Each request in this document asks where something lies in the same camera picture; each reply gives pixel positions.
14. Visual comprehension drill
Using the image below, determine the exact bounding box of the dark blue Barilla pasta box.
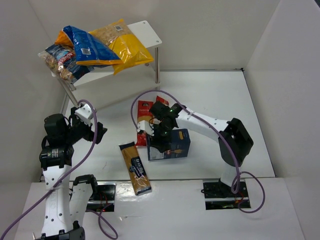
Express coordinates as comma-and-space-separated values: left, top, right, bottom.
146, 128, 191, 161

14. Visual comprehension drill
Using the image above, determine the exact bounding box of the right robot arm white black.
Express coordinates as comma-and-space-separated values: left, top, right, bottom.
147, 101, 254, 189

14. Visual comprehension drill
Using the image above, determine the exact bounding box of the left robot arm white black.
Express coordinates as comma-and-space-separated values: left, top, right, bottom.
39, 103, 107, 240

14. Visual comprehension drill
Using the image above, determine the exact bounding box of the white two-tier shelf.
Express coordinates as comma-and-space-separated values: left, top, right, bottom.
59, 20, 162, 110

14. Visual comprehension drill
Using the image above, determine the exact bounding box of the blue and orange pasta bag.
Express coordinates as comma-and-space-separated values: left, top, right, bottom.
54, 25, 123, 67

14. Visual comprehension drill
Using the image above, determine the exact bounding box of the yellow pasta bag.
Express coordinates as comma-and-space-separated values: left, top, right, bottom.
89, 19, 154, 75

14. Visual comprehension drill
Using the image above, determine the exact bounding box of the red spaghetti bag back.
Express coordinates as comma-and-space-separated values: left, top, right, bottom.
155, 96, 169, 106

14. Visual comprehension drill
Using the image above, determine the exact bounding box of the red spaghetti bag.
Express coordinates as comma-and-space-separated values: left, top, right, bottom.
135, 100, 154, 147
155, 96, 169, 106

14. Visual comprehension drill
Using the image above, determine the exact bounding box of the red spaghetti bag front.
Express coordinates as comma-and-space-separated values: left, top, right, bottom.
135, 100, 154, 147

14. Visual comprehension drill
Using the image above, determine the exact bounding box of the dark blue La Sicilia spaghetti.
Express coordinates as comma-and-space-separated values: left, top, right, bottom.
119, 141, 152, 196

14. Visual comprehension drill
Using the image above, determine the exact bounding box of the clear blue fusilli bag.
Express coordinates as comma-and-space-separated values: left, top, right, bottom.
38, 44, 94, 84

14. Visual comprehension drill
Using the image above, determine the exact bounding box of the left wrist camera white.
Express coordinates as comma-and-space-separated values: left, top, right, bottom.
74, 103, 93, 126

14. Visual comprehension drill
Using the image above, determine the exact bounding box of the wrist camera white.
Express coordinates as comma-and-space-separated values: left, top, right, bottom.
74, 103, 93, 126
137, 120, 155, 136

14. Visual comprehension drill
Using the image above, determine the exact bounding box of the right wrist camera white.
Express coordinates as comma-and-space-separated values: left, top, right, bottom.
137, 120, 155, 136

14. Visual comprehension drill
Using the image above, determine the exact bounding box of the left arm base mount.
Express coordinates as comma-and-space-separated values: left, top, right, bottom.
86, 181, 116, 213

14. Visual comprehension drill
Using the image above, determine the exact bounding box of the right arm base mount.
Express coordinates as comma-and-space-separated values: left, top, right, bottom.
200, 180, 251, 210

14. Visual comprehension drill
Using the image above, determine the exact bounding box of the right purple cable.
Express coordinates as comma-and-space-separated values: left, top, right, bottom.
130, 89, 266, 213

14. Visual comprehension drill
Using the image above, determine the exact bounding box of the purple cable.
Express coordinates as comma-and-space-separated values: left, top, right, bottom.
130, 89, 266, 213
0, 99, 118, 240

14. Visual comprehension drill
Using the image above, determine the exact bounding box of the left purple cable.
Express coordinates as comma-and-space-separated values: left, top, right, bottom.
0, 99, 118, 240

